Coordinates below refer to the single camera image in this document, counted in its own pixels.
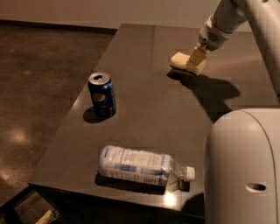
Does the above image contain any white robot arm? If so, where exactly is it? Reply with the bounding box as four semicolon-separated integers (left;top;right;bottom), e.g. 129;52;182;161
198;0;280;224

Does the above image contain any yellow object under table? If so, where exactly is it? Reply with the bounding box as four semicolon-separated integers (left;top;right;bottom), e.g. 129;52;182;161
35;210;55;224

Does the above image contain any blue Pepsi soda can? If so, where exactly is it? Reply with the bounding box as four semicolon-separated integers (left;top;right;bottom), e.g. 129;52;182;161
87;72;116;117

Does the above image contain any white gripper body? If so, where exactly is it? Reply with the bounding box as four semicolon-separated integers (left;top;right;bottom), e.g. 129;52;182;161
199;17;233;52

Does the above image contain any yellow sponge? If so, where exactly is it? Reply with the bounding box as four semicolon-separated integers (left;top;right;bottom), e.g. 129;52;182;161
170;52;203;75

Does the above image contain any clear plastic water bottle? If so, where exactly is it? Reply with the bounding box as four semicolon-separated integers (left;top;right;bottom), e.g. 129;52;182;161
98;145;195;187

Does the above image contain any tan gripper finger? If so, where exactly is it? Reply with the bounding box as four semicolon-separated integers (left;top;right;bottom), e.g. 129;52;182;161
185;45;207;72

